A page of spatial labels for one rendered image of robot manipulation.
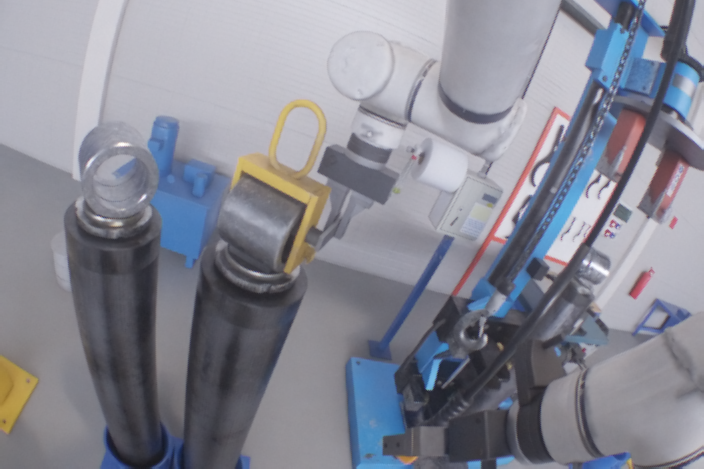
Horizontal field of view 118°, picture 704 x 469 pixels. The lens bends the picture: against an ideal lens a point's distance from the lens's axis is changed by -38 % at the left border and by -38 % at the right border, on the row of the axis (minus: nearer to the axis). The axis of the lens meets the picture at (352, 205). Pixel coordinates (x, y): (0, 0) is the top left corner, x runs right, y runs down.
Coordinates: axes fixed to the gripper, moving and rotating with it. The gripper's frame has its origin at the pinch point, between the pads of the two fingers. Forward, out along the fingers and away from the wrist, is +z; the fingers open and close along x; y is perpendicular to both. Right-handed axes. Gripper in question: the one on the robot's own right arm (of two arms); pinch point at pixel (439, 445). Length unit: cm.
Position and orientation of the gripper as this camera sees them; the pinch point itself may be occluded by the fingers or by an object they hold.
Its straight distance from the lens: 46.7
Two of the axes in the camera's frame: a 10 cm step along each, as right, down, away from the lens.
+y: -0.6, 7.3, -6.8
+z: -4.9, 5.7, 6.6
